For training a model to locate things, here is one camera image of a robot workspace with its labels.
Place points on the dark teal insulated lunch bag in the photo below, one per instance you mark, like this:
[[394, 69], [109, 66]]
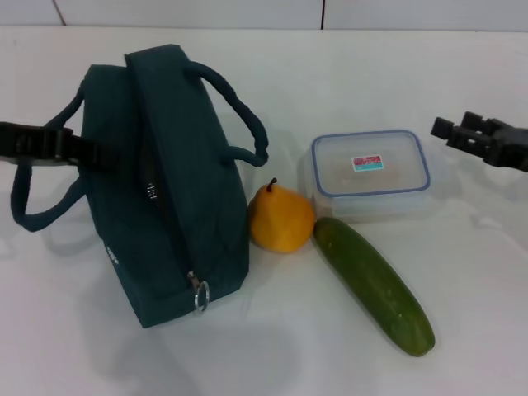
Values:
[[198, 185]]

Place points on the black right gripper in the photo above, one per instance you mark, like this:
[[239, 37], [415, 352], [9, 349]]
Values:
[[511, 146]]

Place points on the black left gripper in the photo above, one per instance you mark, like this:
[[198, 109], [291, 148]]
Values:
[[29, 142]]

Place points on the green cucumber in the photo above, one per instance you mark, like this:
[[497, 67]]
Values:
[[371, 280]]

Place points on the yellow pear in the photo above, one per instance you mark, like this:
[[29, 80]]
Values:
[[280, 222]]

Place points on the clear blue-rimmed food container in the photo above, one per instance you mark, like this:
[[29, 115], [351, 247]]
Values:
[[367, 185]]

